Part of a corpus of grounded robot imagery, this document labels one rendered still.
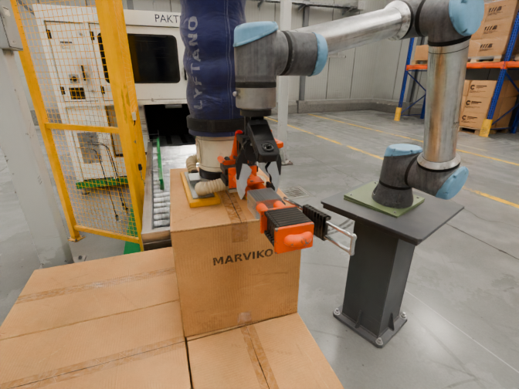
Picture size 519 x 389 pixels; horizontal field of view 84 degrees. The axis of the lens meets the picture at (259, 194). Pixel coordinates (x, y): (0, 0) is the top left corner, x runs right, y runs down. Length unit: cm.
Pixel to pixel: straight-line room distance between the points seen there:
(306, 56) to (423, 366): 159
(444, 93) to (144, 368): 128
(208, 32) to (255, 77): 36
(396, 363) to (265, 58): 158
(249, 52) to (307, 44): 14
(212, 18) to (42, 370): 113
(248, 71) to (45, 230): 204
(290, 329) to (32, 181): 183
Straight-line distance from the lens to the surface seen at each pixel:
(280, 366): 100
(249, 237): 89
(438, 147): 129
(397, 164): 144
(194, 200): 97
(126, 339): 114
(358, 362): 177
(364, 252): 163
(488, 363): 205
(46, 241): 249
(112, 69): 216
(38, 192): 234
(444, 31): 113
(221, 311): 103
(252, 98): 64
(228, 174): 81
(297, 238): 51
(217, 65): 96
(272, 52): 65
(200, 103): 98
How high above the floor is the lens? 134
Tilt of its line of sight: 22 degrees down
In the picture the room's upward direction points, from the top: straight up
